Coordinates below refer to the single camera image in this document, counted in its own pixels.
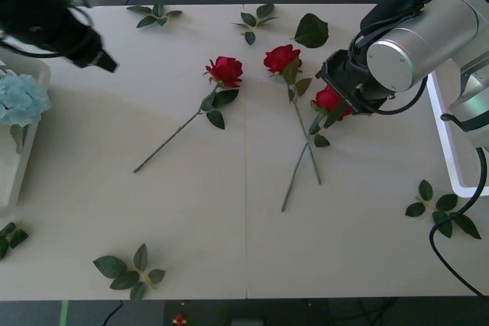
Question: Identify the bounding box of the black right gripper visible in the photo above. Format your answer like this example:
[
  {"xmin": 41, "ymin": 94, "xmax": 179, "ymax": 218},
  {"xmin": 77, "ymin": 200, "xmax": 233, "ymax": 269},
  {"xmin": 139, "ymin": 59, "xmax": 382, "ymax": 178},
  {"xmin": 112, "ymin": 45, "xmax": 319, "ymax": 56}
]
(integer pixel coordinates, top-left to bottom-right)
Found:
[{"xmin": 316, "ymin": 50, "xmax": 390, "ymax": 116}]

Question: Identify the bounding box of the black hanging cable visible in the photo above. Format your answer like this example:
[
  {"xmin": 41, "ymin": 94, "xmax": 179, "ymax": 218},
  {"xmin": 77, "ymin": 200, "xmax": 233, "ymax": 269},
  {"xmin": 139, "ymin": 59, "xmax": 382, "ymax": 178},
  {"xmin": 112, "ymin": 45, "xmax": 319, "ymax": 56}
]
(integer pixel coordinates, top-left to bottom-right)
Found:
[{"xmin": 428, "ymin": 111, "xmax": 489, "ymax": 299}]

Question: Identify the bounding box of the large single green leaf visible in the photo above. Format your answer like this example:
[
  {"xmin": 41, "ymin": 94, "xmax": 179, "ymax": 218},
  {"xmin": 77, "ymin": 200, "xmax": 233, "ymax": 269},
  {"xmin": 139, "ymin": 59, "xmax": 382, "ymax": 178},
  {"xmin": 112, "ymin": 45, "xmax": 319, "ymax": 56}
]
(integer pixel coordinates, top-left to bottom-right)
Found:
[{"xmin": 290, "ymin": 12, "xmax": 329, "ymax": 49}]

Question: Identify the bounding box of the red rose with green stem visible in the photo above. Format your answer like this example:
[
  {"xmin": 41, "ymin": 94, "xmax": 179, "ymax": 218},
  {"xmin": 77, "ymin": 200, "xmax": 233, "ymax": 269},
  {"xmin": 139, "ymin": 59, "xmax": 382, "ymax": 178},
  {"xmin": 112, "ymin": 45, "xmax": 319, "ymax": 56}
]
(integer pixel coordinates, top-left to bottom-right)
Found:
[
  {"xmin": 280, "ymin": 85, "xmax": 353, "ymax": 213},
  {"xmin": 132, "ymin": 55, "xmax": 245, "ymax": 173},
  {"xmin": 263, "ymin": 44, "xmax": 322, "ymax": 186}
]

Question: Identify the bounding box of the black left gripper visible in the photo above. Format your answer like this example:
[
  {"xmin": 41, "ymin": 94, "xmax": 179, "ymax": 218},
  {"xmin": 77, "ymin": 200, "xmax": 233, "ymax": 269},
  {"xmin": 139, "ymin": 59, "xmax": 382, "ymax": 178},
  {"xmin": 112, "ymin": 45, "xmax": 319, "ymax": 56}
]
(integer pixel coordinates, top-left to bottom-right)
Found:
[{"xmin": 41, "ymin": 8, "xmax": 119, "ymax": 74}]

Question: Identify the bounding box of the green tape strip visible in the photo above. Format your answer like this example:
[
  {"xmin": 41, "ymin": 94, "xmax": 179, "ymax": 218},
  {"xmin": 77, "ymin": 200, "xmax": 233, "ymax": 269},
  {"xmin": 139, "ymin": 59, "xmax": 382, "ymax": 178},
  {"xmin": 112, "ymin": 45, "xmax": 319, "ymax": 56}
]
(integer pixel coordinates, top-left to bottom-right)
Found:
[{"xmin": 59, "ymin": 299, "xmax": 71, "ymax": 326}]

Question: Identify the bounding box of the shallow white box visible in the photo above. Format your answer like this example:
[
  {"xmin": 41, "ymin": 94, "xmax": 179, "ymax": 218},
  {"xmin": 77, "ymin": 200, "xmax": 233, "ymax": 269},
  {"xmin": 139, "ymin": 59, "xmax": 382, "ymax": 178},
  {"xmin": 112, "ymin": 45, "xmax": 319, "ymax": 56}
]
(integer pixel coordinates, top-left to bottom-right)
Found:
[
  {"xmin": 426, "ymin": 72, "xmax": 489, "ymax": 198},
  {"xmin": 0, "ymin": 49, "xmax": 53, "ymax": 217}
]

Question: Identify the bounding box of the pale blue flower with stem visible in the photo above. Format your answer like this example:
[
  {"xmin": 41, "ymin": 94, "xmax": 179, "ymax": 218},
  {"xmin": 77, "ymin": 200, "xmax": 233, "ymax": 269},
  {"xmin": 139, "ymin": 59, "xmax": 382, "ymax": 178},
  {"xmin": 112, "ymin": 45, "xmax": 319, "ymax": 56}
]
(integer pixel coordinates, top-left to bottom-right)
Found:
[{"xmin": 0, "ymin": 73, "xmax": 53, "ymax": 156}]

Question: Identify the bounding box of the green leaf twig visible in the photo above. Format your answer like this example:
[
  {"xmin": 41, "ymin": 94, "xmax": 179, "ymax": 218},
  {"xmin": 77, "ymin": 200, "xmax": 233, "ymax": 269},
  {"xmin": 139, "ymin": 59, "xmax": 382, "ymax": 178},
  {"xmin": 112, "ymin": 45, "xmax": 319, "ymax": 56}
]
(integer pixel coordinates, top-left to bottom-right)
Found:
[
  {"xmin": 404, "ymin": 179, "xmax": 482, "ymax": 240},
  {"xmin": 126, "ymin": 2, "xmax": 183, "ymax": 29},
  {"xmin": 0, "ymin": 221, "xmax": 30, "ymax": 261},
  {"xmin": 92, "ymin": 243, "xmax": 167, "ymax": 302},
  {"xmin": 231, "ymin": 2, "xmax": 280, "ymax": 47}
]

